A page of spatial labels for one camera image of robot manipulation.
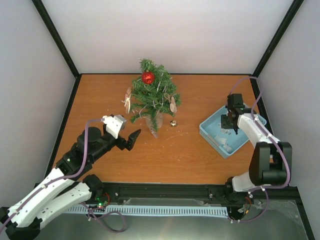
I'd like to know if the white mesh bow ornament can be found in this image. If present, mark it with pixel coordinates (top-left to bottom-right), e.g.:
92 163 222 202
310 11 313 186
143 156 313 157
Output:
214 128 232 152

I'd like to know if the clear battery box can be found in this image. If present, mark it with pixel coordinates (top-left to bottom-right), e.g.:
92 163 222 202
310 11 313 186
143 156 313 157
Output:
150 127 158 138

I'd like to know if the fairy light string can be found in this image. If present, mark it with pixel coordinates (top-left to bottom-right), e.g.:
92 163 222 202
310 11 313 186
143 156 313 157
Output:
129 71 178 121

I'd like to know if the brown pinecone ornament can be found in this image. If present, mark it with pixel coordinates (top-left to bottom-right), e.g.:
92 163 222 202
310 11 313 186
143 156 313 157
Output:
164 93 177 113

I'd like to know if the red bauble ornament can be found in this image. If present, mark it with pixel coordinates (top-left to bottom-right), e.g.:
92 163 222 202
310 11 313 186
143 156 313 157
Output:
141 71 155 85

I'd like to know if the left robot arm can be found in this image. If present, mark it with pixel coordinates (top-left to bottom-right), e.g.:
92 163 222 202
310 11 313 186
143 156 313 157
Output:
0 126 141 240

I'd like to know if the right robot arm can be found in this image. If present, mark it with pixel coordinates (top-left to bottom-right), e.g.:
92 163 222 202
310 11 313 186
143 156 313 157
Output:
221 93 293 193

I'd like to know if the small green christmas tree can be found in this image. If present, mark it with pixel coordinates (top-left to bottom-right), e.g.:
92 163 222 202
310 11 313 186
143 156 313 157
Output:
129 58 181 132

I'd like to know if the light blue plastic basket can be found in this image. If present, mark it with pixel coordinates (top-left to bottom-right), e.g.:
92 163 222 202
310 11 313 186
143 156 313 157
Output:
199 105 268 159

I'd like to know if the gold disco ball ornament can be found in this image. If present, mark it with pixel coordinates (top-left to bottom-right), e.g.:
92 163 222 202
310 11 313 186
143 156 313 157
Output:
170 120 178 127

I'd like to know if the small circuit board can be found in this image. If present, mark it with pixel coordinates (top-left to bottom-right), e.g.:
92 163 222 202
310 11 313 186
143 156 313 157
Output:
88 195 110 213

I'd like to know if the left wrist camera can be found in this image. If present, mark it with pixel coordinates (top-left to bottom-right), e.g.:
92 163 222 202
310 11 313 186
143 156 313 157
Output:
102 114 127 139

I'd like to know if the light blue cable duct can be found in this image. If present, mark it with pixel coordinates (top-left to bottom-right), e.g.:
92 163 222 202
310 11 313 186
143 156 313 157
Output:
66 204 228 218

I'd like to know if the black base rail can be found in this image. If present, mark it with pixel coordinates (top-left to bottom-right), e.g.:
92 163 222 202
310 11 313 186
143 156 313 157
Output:
32 182 300 207

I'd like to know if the left back frame post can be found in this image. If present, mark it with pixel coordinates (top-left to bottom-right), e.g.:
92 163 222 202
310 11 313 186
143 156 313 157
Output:
32 0 80 80

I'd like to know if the frame post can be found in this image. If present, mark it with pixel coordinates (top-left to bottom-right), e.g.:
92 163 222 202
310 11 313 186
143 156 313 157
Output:
32 0 80 80
250 0 304 82

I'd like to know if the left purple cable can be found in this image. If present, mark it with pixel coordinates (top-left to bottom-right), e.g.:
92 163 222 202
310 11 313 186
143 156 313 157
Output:
0 118 106 231

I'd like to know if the right back frame post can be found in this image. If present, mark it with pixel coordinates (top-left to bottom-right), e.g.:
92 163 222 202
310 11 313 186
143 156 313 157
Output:
250 0 304 82

